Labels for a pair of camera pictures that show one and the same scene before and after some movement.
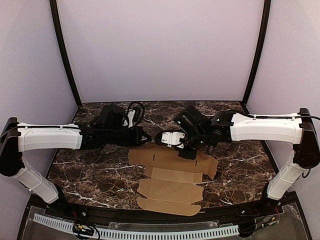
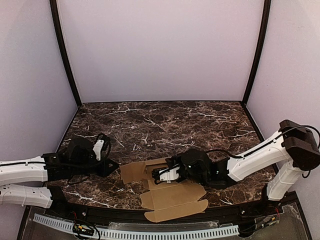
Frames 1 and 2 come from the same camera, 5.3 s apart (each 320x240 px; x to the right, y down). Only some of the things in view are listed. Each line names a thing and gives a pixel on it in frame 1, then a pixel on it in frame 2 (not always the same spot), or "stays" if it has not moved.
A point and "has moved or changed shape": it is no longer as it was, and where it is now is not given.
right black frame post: x=265 y=15 stays
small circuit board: x=82 y=229 stays
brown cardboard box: x=171 y=187 has moved or changed shape
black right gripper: x=186 y=152 -> x=171 y=163
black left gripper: x=137 y=136 -> x=100 y=166
